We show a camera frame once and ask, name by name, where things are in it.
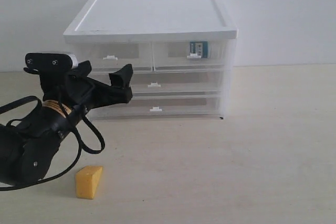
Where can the clear middle wide drawer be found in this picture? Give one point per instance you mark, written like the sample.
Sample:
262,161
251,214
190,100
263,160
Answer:
170,82

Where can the white plastic drawer cabinet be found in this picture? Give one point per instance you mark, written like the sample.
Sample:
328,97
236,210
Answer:
150,21

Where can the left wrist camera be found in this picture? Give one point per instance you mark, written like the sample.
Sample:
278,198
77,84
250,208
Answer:
54,61

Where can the clear bottom wide drawer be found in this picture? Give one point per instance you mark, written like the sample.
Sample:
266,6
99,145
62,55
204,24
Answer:
162,106

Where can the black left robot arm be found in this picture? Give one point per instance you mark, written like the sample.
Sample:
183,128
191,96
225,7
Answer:
29,144

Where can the clear wide drawer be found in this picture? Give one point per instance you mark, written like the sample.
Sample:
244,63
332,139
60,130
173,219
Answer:
170,82
162,106

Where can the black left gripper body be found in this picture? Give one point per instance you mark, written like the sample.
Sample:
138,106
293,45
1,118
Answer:
74,90

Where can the white blue labelled bottle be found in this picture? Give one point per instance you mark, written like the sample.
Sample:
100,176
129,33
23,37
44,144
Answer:
204,50

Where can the yellow cheese wedge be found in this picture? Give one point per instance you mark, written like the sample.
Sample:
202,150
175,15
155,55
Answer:
87,181

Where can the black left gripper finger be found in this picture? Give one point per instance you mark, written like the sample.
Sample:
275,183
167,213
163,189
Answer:
121,95
122,77

